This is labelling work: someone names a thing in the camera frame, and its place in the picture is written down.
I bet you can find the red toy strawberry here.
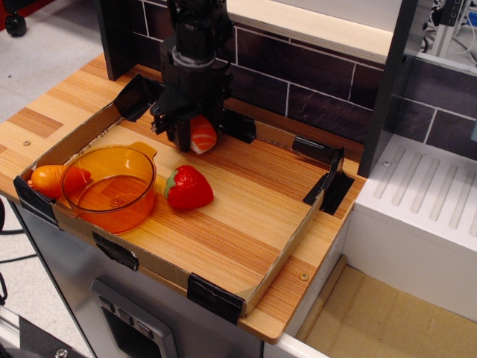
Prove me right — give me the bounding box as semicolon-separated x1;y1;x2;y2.
164;165;214;210

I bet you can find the white toy sink drainboard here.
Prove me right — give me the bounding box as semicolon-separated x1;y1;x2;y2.
344;136;476;320

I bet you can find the dark grey left post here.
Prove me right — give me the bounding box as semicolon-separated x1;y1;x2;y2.
95;0;146;81

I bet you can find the cardboard fence with black tape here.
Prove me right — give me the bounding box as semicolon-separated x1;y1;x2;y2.
13;75;353;322

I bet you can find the salmon sushi toy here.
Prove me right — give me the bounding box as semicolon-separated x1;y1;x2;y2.
190;115;218;154

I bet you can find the orange transparent plastic pot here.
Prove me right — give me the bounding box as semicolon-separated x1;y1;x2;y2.
59;142;157;234

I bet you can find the orange toy carrot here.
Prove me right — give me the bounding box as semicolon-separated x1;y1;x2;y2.
28;165;91;199

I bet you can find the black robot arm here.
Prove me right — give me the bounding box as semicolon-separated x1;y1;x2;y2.
151;1;233;154

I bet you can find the silver toy oven front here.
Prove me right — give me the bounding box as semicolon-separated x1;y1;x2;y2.
11;203;264;357

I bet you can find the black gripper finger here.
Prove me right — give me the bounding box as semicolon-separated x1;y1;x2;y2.
166;119;191;152
203;100;224;131

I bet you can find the black caster wheel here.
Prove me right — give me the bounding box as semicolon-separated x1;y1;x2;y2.
4;12;27;37

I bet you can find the black cable on floor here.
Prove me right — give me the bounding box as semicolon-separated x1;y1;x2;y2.
0;197;37;303

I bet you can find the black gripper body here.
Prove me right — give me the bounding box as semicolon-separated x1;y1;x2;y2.
151;40;233;134

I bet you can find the dark grey vertical post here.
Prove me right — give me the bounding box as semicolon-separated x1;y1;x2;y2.
358;0;433;178

